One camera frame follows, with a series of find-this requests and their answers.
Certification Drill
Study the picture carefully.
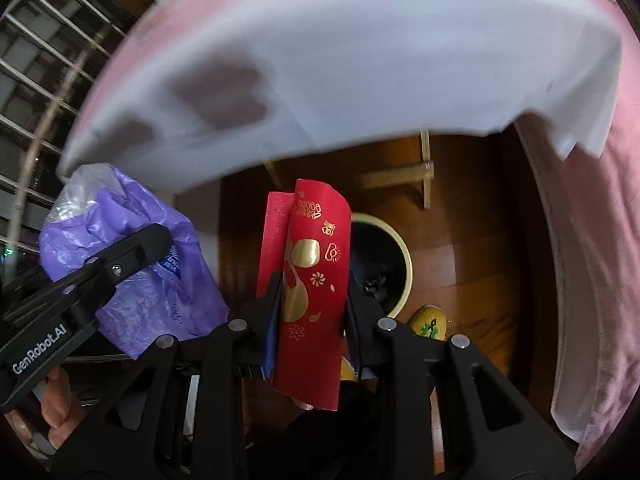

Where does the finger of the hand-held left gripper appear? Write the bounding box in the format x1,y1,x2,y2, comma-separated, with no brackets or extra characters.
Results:
62,223,174,328

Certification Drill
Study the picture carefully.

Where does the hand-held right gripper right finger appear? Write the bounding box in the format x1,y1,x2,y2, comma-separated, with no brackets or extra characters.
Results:
343,279,577,480

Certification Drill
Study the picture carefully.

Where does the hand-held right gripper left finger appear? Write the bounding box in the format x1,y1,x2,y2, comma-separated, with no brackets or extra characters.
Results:
50,271,284,480

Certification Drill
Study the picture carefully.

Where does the purple plastic bag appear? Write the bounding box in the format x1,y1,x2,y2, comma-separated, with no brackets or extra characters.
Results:
39,167,231,360

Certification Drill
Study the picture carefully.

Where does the red envelope with gold print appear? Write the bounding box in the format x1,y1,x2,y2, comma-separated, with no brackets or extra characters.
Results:
271,178,352,412

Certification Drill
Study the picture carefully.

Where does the black bin with yellow rim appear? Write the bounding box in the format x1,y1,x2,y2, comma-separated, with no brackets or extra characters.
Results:
349,212,414,321

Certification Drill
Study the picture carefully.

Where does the clear plastic bag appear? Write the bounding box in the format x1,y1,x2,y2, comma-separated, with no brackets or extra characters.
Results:
46,163,117,228

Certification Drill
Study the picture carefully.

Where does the plain red glitter envelope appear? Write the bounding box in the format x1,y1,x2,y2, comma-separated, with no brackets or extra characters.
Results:
256,191,297,302

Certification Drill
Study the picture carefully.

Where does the person's left hand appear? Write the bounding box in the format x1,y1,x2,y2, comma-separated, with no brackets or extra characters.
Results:
4,364,83,451

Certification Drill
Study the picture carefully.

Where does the pink blanket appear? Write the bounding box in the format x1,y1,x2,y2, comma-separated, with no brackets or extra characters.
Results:
515,0,640,472

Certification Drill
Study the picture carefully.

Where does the printed cartoon bed sheet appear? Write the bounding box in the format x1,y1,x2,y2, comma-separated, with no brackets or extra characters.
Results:
55,0,623,196

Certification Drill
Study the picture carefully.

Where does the wooden stool frame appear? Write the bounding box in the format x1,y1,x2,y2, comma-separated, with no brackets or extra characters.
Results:
262,130,436,211

